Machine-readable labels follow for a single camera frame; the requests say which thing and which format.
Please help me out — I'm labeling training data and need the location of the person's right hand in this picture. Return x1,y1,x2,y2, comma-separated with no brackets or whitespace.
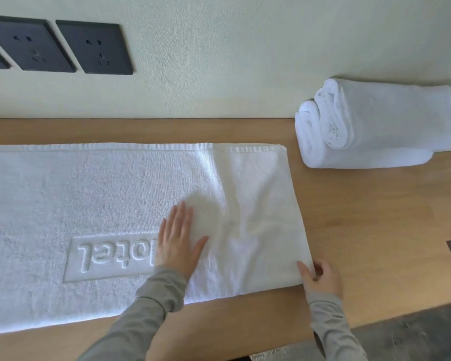
296,259,344,298

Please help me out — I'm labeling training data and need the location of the person's left forearm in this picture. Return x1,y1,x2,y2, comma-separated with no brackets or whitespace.
77,265,189,361

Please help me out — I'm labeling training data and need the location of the small rolled white towel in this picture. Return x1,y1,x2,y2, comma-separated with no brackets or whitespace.
295,99,435,170

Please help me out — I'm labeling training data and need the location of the person's right forearm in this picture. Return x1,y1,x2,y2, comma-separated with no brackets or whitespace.
306,290,369,361

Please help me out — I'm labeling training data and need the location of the person's left hand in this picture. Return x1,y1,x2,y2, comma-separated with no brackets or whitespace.
155,201,210,281

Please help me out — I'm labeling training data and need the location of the white embossed towel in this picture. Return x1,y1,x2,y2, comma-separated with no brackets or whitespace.
0,142,316,337

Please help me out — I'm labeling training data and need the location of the large rolled white towel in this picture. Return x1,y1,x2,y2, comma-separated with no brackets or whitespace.
314,77,451,153

